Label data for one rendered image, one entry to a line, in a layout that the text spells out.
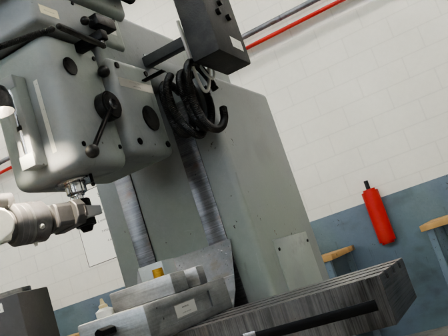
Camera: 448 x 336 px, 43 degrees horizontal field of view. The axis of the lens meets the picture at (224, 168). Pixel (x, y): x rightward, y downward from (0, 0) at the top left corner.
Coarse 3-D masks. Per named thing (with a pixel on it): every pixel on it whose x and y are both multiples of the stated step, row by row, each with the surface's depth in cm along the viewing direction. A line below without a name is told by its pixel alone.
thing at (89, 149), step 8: (96, 96) 133; (104, 96) 132; (112, 96) 135; (96, 104) 132; (104, 104) 131; (112, 104) 133; (120, 104) 137; (104, 112) 132; (112, 112) 133; (120, 112) 136; (104, 120) 129; (112, 120) 134; (104, 128) 127; (96, 136) 124; (96, 144) 123; (88, 152) 120; (96, 152) 120
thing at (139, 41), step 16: (128, 32) 158; (144, 32) 166; (96, 48) 143; (128, 48) 155; (144, 48) 163; (128, 64) 151; (160, 64) 167; (176, 64) 178; (160, 80) 164; (224, 80) 209
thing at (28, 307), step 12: (24, 288) 143; (0, 300) 139; (12, 300) 138; (24, 300) 139; (36, 300) 143; (48, 300) 147; (0, 312) 139; (12, 312) 138; (24, 312) 137; (36, 312) 141; (48, 312) 145; (0, 324) 138; (12, 324) 137; (24, 324) 136; (36, 324) 140; (48, 324) 144
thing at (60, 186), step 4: (80, 176) 129; (84, 176) 130; (88, 176) 131; (64, 180) 128; (68, 180) 128; (72, 180) 128; (76, 180) 130; (88, 180) 133; (56, 184) 130; (60, 184) 129; (64, 184) 130; (56, 188) 131; (60, 188) 132; (64, 188) 133
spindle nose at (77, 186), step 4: (80, 180) 131; (84, 180) 132; (68, 184) 130; (72, 184) 130; (76, 184) 130; (80, 184) 130; (84, 184) 132; (68, 188) 130; (72, 188) 130; (76, 188) 130; (80, 188) 130; (84, 188) 131; (68, 192) 130; (72, 192) 130; (76, 192) 130; (84, 192) 133; (68, 196) 132
